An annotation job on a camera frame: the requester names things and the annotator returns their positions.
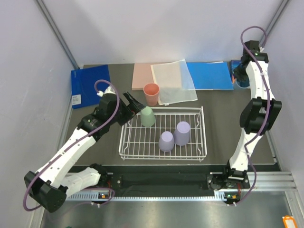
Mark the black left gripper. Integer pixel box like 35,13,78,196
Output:
108,91,145,126

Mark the pink cup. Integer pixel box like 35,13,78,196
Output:
143,83,160,106

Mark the blue cup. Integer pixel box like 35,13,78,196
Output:
236,80,250,89

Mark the large purple cup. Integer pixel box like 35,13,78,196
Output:
173,121,190,146

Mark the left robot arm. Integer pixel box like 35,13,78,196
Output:
23,92,145,213

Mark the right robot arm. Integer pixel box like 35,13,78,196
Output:
221,40,282,188

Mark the green cup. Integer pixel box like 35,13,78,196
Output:
140,106,155,127

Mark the Jane Eyre paperback book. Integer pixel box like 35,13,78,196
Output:
230,60,246,86

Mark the pink board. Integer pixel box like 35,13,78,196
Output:
132,63,155,91

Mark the white mesh bag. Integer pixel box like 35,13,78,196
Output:
151,59,198,106

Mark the light blue folder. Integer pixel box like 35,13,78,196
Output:
187,62,233,91

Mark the small purple cup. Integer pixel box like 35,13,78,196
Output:
159,131,174,152

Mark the dark blue folder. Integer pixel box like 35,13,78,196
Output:
71,65,110,109

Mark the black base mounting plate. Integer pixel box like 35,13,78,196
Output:
68,166,250,198

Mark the orange key tag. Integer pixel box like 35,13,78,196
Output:
282,215,298,228

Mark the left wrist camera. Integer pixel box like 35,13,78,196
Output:
97,86,116,97

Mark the white wire dish rack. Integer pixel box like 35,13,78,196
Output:
119,107,207,162

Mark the white slotted cable duct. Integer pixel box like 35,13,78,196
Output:
68,191,240,202

